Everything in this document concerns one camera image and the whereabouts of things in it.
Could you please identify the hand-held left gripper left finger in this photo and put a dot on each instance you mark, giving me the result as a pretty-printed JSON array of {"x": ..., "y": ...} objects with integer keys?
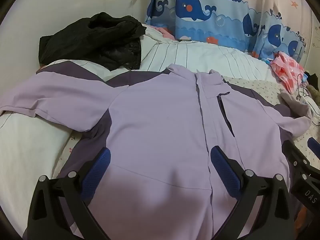
[{"x": 97, "y": 172}]

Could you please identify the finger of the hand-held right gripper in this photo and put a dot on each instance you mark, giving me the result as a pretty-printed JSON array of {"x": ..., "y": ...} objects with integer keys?
[
  {"x": 314, "y": 143},
  {"x": 296, "y": 157}
]

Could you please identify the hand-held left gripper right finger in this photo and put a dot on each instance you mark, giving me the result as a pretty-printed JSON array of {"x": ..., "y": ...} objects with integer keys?
[{"x": 225, "y": 170}]

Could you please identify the purple jacket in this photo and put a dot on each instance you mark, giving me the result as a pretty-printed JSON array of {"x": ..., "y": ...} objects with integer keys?
[{"x": 160, "y": 120}]

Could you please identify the white plastic object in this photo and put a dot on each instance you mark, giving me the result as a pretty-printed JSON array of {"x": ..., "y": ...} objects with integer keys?
[{"x": 311, "y": 105}]

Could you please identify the dark cloth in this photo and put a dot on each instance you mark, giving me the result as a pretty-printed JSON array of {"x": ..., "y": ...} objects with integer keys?
[{"x": 312, "y": 78}]

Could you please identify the floral bed sheet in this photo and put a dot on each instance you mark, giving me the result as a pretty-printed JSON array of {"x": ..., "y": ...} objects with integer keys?
[{"x": 262, "y": 86}]

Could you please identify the pink red checked cloth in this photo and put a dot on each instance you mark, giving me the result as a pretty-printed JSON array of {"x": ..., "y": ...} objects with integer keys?
[{"x": 285, "y": 67}]

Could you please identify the white striped quilt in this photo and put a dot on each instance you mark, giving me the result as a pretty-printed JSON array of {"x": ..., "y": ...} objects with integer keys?
[{"x": 212, "y": 60}]

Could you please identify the black jacket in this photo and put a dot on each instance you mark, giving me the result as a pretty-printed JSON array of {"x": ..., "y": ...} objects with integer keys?
[{"x": 82, "y": 40}]

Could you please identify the whale print curtain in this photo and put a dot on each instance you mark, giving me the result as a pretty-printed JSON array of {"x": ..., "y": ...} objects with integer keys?
[{"x": 200, "y": 5}]

